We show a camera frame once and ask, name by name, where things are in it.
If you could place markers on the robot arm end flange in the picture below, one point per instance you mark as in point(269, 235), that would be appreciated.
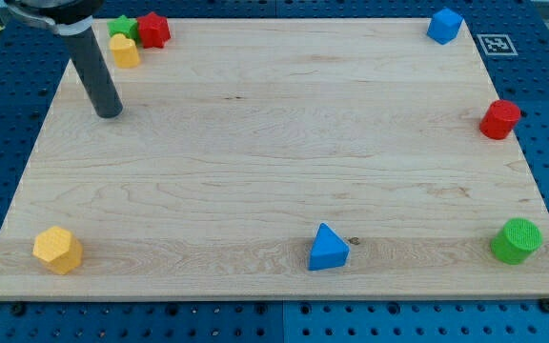
point(61, 17)

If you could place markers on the yellow hexagon block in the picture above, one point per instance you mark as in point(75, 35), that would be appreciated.
point(58, 250)

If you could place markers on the wooden board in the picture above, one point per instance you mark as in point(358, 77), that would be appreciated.
point(241, 136)

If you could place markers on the blue triangle block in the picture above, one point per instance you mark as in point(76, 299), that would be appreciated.
point(328, 251)

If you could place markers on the red star block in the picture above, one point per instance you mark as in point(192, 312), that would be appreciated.
point(154, 30)

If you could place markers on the yellow heart block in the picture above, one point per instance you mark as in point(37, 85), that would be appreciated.
point(124, 51)

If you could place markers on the green star block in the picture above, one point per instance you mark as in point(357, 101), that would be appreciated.
point(124, 25)

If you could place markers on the blue cube block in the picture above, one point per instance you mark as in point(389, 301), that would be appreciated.
point(444, 26)

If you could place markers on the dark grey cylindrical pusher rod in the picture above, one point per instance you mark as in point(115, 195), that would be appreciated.
point(93, 72)

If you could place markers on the red cylinder block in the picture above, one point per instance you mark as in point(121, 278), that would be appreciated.
point(500, 119)

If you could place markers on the green cylinder block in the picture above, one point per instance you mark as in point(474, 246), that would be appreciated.
point(518, 239)

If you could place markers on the black and white fiducial tag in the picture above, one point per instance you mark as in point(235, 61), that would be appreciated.
point(497, 44)

